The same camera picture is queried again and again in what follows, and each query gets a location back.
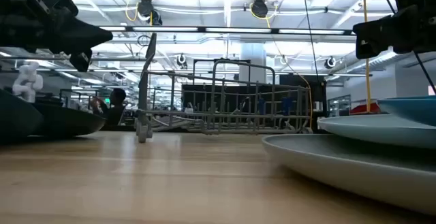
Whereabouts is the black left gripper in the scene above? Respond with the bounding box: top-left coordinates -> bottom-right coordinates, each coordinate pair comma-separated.
0,0 -> 113,73

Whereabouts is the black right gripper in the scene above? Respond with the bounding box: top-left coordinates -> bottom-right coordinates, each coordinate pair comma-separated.
352,0 -> 436,60

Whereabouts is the large blue plate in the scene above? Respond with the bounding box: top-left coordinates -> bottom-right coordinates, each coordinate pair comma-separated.
377,96 -> 436,127

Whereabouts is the small dark teal plate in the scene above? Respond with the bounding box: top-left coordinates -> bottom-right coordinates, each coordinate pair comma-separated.
0,89 -> 44,144

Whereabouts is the large pale grey-blue plate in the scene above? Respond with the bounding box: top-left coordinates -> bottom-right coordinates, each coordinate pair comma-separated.
316,113 -> 436,150

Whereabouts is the large grey plate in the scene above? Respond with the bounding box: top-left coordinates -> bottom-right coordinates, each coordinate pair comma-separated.
261,133 -> 436,217

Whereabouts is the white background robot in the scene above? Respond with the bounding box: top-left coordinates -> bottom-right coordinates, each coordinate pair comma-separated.
12,62 -> 44,103

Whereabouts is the person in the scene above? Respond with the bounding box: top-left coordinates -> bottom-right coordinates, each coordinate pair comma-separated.
90,87 -> 127,129

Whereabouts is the red bin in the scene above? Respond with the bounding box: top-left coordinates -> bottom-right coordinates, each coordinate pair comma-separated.
349,101 -> 381,115

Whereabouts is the black background cabinet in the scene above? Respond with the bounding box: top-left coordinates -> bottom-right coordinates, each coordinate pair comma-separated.
181,74 -> 323,129

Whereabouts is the yellow cord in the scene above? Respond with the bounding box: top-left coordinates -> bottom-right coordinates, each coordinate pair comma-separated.
362,0 -> 372,114

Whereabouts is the thick black slanted cable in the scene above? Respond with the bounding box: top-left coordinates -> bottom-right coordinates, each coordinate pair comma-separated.
374,0 -> 436,94

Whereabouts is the thin black hanging cable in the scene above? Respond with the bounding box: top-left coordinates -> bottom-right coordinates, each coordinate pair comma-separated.
302,0 -> 320,84

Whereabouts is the grey wire dish rack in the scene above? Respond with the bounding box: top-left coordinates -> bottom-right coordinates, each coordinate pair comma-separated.
134,32 -> 313,144

